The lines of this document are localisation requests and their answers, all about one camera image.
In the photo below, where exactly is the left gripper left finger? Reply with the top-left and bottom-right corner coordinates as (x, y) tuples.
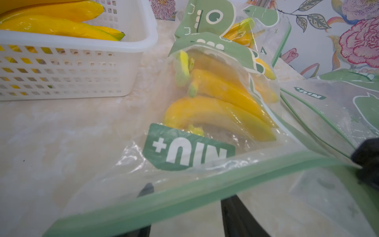
(118, 182), (155, 237)

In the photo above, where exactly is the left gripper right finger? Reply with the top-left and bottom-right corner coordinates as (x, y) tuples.
(221, 195), (270, 237)

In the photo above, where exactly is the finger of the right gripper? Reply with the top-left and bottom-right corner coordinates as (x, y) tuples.
(351, 138), (379, 191)

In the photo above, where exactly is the zip-top bag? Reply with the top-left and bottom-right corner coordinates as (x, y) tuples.
(174, 1), (292, 66)
(281, 69), (379, 158)
(45, 33), (379, 237)

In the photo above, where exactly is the yellow banana bunch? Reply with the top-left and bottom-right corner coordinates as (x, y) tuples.
(1, 1), (125, 41)

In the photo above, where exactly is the white plastic basket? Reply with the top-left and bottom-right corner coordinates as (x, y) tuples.
(1, 1), (158, 101)

